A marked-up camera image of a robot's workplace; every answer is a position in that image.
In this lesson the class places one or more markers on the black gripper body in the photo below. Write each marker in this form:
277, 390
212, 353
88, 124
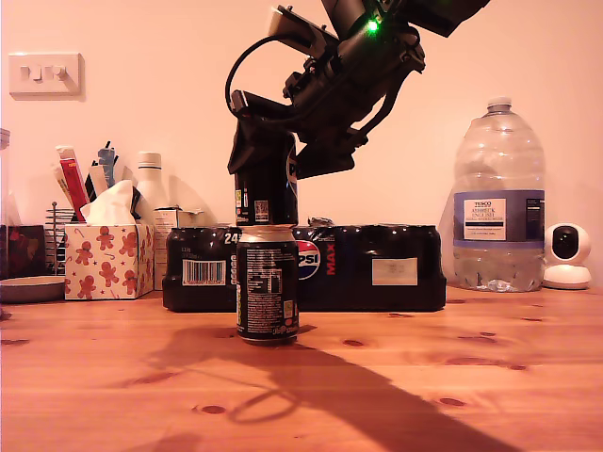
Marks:
330, 99

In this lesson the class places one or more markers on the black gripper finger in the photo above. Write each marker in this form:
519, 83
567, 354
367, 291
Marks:
327, 157
256, 143

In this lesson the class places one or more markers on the Pepsi can with QR code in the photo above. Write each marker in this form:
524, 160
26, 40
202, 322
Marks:
268, 198

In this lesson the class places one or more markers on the black Pepsi Max can pack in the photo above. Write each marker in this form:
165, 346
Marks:
377, 292

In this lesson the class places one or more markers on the Pepsi can with nutrition print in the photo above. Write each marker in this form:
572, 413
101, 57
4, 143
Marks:
266, 292

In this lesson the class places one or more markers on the white plastic bottle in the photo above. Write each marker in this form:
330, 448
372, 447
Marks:
150, 187

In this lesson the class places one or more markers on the small white carton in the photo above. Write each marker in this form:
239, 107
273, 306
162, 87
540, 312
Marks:
166, 220

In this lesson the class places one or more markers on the blue patterned packet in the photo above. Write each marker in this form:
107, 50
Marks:
106, 164

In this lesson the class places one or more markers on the white paper tissue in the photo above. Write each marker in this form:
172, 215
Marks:
109, 201

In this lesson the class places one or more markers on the black and white striped tube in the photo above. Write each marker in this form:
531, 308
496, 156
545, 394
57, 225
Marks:
95, 182

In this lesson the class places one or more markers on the large clear water bottle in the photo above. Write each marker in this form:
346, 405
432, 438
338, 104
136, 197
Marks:
499, 165

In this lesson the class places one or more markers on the gingerbread print tissue box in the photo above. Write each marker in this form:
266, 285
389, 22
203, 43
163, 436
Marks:
107, 263

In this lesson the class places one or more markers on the grey shallow dish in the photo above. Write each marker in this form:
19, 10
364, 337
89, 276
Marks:
29, 287

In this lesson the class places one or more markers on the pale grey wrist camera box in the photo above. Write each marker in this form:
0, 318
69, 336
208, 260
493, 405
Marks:
301, 28

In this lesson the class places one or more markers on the white wall switch plate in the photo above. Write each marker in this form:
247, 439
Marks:
46, 76

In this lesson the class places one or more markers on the small white round camera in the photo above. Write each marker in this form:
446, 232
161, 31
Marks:
567, 254

